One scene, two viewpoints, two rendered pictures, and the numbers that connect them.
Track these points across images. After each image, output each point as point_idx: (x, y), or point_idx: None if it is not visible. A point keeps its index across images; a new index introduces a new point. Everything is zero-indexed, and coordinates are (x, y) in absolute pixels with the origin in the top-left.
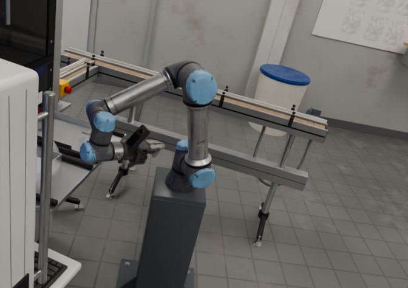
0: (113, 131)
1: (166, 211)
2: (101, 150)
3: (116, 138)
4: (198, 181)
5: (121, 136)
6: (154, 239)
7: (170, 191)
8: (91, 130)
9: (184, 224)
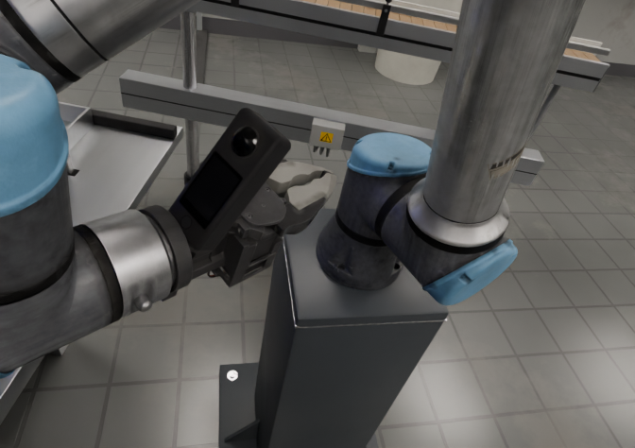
0: (141, 125)
1: (336, 345)
2: (19, 323)
3: (153, 145)
4: (468, 289)
5: (167, 136)
6: (303, 397)
7: (340, 290)
8: (68, 130)
9: (383, 361)
